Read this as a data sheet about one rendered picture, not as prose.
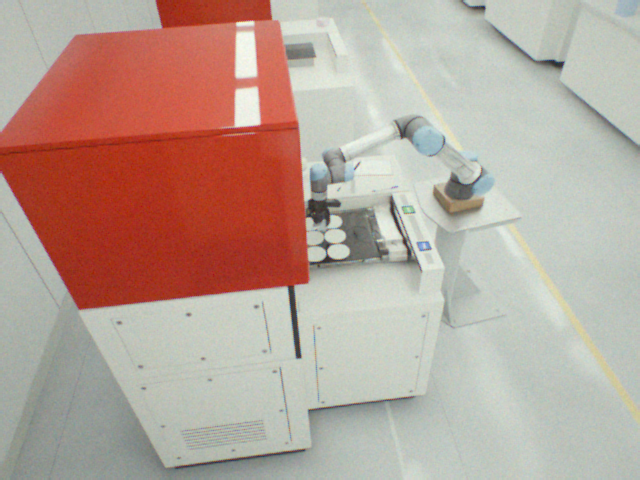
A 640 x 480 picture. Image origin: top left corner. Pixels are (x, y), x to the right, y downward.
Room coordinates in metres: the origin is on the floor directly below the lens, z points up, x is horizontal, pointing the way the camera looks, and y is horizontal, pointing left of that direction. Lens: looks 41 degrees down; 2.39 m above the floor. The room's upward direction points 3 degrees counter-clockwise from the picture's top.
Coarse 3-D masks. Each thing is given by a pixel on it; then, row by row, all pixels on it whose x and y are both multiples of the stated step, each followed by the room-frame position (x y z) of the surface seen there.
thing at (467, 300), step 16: (448, 240) 1.95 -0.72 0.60; (464, 240) 1.98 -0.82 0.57; (448, 256) 1.95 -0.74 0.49; (448, 272) 1.95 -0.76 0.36; (464, 272) 2.05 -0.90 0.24; (448, 288) 1.95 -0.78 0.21; (464, 288) 2.06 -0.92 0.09; (480, 288) 2.12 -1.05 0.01; (448, 304) 1.90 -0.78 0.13; (464, 304) 1.99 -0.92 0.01; (480, 304) 1.98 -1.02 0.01; (496, 304) 1.98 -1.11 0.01; (448, 320) 1.86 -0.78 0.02; (464, 320) 1.86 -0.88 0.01; (480, 320) 1.86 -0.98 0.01
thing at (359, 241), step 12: (348, 216) 1.84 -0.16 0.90; (360, 216) 1.84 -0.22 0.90; (336, 228) 1.75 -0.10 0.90; (348, 228) 1.75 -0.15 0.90; (360, 228) 1.75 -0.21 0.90; (324, 240) 1.67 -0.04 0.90; (348, 240) 1.66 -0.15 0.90; (360, 240) 1.66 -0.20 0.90; (372, 240) 1.65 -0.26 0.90; (360, 252) 1.58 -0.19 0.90; (372, 252) 1.57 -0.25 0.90
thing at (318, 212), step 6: (312, 204) 1.68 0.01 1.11; (318, 204) 1.70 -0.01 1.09; (306, 210) 1.72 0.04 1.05; (312, 210) 1.69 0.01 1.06; (318, 210) 1.70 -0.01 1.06; (324, 210) 1.70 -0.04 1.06; (306, 216) 1.72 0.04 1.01; (312, 216) 1.69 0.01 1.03; (318, 216) 1.67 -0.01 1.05; (324, 216) 1.70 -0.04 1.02; (318, 222) 1.67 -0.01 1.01
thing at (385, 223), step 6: (378, 216) 1.85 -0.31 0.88; (384, 216) 1.85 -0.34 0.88; (390, 216) 1.85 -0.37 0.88; (378, 222) 1.81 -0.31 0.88; (384, 222) 1.80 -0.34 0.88; (390, 222) 1.80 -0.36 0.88; (378, 228) 1.79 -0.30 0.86; (384, 228) 1.76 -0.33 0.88; (390, 228) 1.76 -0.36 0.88; (396, 228) 1.75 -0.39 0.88; (384, 234) 1.72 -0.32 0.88; (390, 234) 1.71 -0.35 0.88; (390, 258) 1.55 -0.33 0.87; (396, 258) 1.56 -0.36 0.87; (402, 258) 1.56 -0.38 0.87
